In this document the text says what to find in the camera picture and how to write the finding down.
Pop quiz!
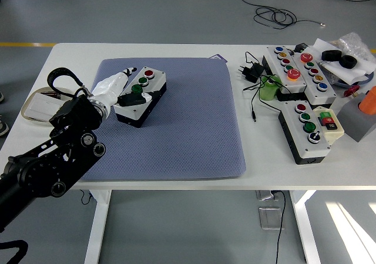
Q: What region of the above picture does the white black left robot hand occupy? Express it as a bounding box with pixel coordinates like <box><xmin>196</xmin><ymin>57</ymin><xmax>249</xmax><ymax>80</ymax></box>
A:
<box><xmin>90</xmin><ymin>66</ymin><xmax>162</xmax><ymax>108</ymax></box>

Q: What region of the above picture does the four-button grey control box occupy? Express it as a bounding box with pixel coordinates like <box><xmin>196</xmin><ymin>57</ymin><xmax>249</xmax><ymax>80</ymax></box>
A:
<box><xmin>113</xmin><ymin>66</ymin><xmax>167</xmax><ymax>129</ymax></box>
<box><xmin>277</xmin><ymin>100</ymin><xmax>331</xmax><ymax>165</ymax></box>

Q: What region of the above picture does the five-button box glowing stop button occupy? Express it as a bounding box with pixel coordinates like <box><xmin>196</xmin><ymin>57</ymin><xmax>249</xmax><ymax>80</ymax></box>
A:
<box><xmin>262</xmin><ymin>46</ymin><xmax>308</xmax><ymax>102</ymax></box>

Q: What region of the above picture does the five-button box red mushroom button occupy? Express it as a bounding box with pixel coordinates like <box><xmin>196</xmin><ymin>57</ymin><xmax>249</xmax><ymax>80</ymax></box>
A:
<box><xmin>290</xmin><ymin>51</ymin><xmax>338</xmax><ymax>106</ymax></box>

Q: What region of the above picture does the blue-grey textured mat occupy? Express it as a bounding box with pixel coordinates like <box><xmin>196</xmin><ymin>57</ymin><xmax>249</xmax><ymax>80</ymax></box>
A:
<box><xmin>80</xmin><ymin>57</ymin><xmax>247</xmax><ymax>182</ymax></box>

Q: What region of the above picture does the purple card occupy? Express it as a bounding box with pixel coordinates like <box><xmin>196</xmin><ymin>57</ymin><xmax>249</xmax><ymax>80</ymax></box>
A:
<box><xmin>209</xmin><ymin>54</ymin><xmax>229</xmax><ymax>64</ymax></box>

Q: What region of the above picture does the white table leg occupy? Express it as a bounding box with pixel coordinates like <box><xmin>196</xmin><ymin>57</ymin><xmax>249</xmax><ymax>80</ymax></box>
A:
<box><xmin>289</xmin><ymin>189</ymin><xmax>323</xmax><ymax>264</ymax></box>
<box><xmin>84</xmin><ymin>189</ymin><xmax>112</xmax><ymax>264</ymax></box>

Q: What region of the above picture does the black power adapter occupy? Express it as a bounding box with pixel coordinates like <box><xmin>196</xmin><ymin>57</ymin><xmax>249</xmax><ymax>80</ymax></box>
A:
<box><xmin>237</xmin><ymin>62</ymin><xmax>265</xmax><ymax>83</ymax></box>

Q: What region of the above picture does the green plastic cylinder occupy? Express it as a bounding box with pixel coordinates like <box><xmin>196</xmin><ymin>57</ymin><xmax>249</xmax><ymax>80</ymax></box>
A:
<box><xmin>258</xmin><ymin>73</ymin><xmax>283</xmax><ymax>102</ymax></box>

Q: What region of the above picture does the metal floor socket plate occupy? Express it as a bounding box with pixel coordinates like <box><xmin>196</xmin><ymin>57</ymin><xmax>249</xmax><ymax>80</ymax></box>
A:
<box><xmin>258</xmin><ymin>206</ymin><xmax>285</xmax><ymax>231</ymax></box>
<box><xmin>255</xmin><ymin>189</ymin><xmax>278</xmax><ymax>202</ymax></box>

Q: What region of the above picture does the red knob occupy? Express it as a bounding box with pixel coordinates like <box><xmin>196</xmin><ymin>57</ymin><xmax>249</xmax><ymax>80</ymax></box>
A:
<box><xmin>343</xmin><ymin>85</ymin><xmax>361</xmax><ymax>98</ymax></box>

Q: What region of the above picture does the grey block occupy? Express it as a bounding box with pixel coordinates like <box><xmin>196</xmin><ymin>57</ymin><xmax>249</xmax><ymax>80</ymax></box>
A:
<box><xmin>336</xmin><ymin>92</ymin><xmax>376</xmax><ymax>143</ymax></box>

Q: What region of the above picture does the clear plastic bag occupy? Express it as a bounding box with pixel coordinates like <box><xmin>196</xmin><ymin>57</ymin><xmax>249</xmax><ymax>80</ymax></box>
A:
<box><xmin>328</xmin><ymin>32</ymin><xmax>372</xmax><ymax>62</ymax></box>

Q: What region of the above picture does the blue round plate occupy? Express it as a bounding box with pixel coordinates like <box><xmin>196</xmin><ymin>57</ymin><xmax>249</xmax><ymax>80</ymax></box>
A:
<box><xmin>321</xmin><ymin>66</ymin><xmax>375</xmax><ymax>88</ymax></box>

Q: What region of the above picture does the orange cylinder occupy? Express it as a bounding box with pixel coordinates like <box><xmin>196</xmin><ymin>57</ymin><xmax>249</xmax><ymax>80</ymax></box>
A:
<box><xmin>357</xmin><ymin>86</ymin><xmax>376</xmax><ymax>115</ymax></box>

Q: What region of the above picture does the white wall switch panel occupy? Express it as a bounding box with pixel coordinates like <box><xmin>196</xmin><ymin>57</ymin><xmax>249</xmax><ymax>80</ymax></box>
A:
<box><xmin>22</xmin><ymin>95</ymin><xmax>64</xmax><ymax>121</ymax></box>

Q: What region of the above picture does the thin black cable loop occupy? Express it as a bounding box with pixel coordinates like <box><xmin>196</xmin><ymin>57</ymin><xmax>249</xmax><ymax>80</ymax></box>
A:
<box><xmin>79</xmin><ymin>189</ymin><xmax>98</xmax><ymax>205</ymax></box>

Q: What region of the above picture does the black adapter cable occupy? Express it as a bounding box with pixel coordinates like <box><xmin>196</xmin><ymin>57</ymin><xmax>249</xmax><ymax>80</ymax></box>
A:
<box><xmin>242</xmin><ymin>51</ymin><xmax>286</xmax><ymax>122</ymax></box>

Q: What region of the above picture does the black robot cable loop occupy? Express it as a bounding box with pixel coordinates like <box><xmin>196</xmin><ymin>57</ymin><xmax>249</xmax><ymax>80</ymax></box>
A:
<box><xmin>0</xmin><ymin>239</ymin><xmax>29</xmax><ymax>264</ymax></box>

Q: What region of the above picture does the coiled black floor cable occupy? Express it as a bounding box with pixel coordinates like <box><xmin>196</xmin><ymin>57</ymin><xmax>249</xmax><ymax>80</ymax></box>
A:
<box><xmin>238</xmin><ymin>0</ymin><xmax>327</xmax><ymax>29</ymax></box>

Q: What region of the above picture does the black hanging power cable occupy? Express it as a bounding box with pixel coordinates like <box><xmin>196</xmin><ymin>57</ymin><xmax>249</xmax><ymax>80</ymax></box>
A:
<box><xmin>270</xmin><ymin>189</ymin><xmax>287</xmax><ymax>264</ymax></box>

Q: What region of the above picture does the black rubber ring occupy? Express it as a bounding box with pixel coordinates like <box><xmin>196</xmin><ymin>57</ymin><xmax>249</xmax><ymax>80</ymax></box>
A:
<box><xmin>340</xmin><ymin>55</ymin><xmax>358</xmax><ymax>69</ymax></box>
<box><xmin>321</xmin><ymin>49</ymin><xmax>343</xmax><ymax>62</ymax></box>

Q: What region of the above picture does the cream switch box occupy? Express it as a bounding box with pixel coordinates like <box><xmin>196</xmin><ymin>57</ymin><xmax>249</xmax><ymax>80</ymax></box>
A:
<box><xmin>312</xmin><ymin>105</ymin><xmax>345</xmax><ymax>146</ymax></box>

